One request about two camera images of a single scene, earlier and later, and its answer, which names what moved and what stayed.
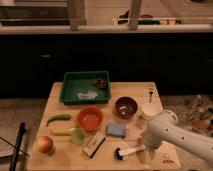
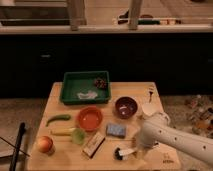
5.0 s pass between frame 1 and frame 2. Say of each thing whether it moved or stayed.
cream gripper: moved
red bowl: stayed
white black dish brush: stayed
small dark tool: stayed
